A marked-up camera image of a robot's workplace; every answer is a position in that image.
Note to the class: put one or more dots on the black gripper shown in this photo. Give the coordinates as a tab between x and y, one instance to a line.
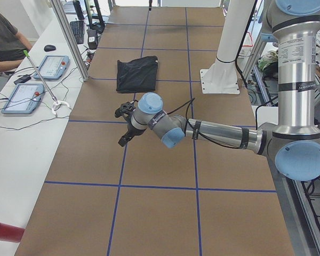
132	130

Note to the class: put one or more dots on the seated person grey shirt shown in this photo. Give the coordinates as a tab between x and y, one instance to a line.
12	45

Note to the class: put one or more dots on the near teach pendant tablet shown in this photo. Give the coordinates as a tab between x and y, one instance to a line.
24	99

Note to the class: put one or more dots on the black keyboard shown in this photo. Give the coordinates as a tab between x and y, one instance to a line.
77	28

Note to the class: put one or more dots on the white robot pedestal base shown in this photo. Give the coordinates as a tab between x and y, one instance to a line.
221	77

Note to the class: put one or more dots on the aluminium frame post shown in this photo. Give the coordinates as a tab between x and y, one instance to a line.
69	37

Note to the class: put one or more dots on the far teach pendant tablet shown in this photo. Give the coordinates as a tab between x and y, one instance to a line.
53	66

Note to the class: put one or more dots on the black computer mouse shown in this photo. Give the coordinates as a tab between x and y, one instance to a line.
49	48

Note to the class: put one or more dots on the black graphic t-shirt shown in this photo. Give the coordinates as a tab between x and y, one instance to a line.
138	75

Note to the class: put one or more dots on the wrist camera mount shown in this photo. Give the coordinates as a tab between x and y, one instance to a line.
125	110

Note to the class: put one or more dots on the red fire extinguisher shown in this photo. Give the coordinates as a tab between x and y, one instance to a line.
9	233

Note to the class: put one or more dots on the teach pendant tablet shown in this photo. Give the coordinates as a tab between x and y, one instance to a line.
53	66
24	99

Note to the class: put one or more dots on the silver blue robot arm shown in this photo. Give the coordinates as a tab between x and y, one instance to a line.
293	144

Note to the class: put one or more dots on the green tipped reach stick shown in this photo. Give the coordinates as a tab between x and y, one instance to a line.
56	103

